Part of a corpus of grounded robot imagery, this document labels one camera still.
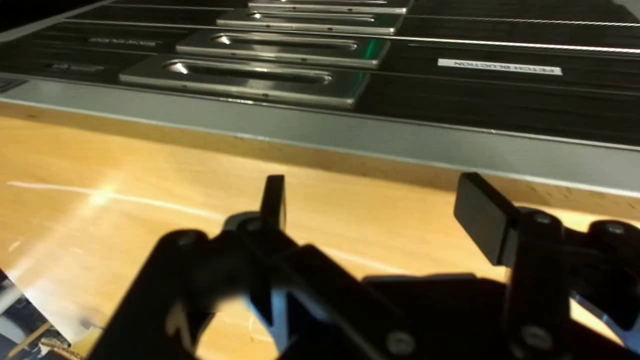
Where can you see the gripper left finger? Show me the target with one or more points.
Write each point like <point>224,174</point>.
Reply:
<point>175,280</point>

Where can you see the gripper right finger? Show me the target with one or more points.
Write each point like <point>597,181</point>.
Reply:
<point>537,280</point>

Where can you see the black tool cabinet, wooden top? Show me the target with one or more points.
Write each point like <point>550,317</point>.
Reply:
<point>350,150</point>

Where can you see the black drawer with white label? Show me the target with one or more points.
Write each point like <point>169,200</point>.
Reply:
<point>415,57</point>

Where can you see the white label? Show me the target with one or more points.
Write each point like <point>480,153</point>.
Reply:
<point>500,67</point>

